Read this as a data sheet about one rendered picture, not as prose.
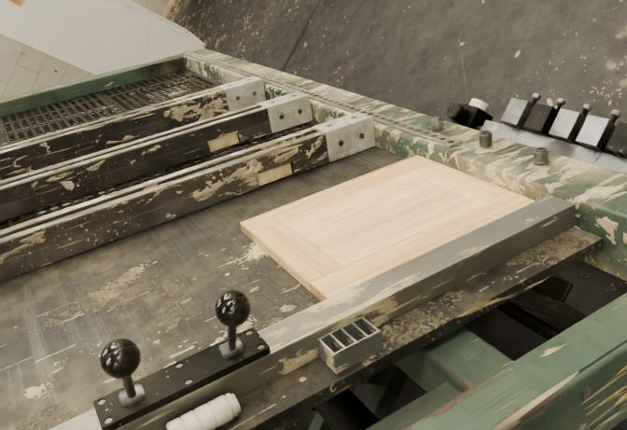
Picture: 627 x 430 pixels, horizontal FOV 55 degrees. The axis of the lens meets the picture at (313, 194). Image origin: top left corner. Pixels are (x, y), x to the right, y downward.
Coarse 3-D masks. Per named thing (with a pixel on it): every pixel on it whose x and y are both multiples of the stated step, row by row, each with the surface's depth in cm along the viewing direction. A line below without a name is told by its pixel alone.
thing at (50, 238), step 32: (320, 128) 132; (352, 128) 132; (224, 160) 123; (256, 160) 123; (288, 160) 127; (320, 160) 130; (128, 192) 115; (160, 192) 114; (192, 192) 118; (224, 192) 121; (32, 224) 108; (64, 224) 107; (96, 224) 110; (128, 224) 113; (0, 256) 103; (32, 256) 106; (64, 256) 109
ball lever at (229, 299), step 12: (216, 300) 63; (228, 300) 62; (240, 300) 62; (216, 312) 62; (228, 312) 61; (240, 312) 62; (228, 324) 62; (240, 324) 62; (228, 336) 68; (228, 348) 70; (240, 348) 70
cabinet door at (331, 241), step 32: (416, 160) 122; (320, 192) 115; (352, 192) 113; (384, 192) 111; (416, 192) 109; (448, 192) 107; (480, 192) 105; (512, 192) 103; (256, 224) 107; (288, 224) 105; (320, 224) 104; (352, 224) 102; (384, 224) 100; (416, 224) 99; (448, 224) 97; (480, 224) 95; (288, 256) 95; (320, 256) 94; (352, 256) 93; (384, 256) 91; (416, 256) 90; (320, 288) 85
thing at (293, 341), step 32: (512, 224) 90; (544, 224) 90; (448, 256) 84; (480, 256) 85; (512, 256) 88; (352, 288) 81; (384, 288) 80; (416, 288) 80; (448, 288) 83; (288, 320) 76; (320, 320) 75; (352, 320) 76; (384, 320) 79; (288, 352) 72; (224, 384) 69; (256, 384) 71; (96, 416) 66; (160, 416) 66
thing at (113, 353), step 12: (108, 348) 57; (120, 348) 57; (132, 348) 58; (108, 360) 57; (120, 360) 57; (132, 360) 57; (108, 372) 57; (120, 372) 57; (132, 372) 58; (132, 384) 63; (120, 396) 65; (132, 396) 65; (144, 396) 66
